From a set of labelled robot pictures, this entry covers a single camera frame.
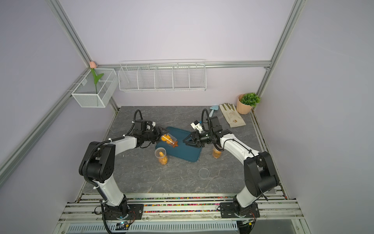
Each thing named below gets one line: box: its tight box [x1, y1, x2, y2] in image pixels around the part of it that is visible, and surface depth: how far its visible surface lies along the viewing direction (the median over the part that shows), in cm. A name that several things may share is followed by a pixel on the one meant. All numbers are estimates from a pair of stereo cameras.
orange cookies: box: [161, 133, 179, 148], surface depth 91 cm
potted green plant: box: [236, 92, 261, 115], surface depth 110 cm
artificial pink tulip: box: [89, 60, 105, 95], surface depth 92 cm
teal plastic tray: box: [155, 126, 203, 162], surface depth 95 cm
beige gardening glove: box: [219, 102, 247, 128], surface depth 118 cm
